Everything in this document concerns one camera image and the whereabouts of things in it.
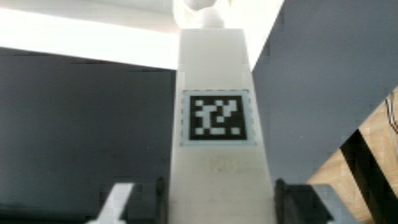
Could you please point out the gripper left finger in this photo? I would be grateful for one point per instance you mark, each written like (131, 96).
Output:
(120, 211)

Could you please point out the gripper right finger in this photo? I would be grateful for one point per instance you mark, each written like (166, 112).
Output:
(308, 204)

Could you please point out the white desk leg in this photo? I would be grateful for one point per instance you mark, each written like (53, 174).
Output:
(220, 187)

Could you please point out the white desk top tray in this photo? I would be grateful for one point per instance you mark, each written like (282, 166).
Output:
(125, 30)

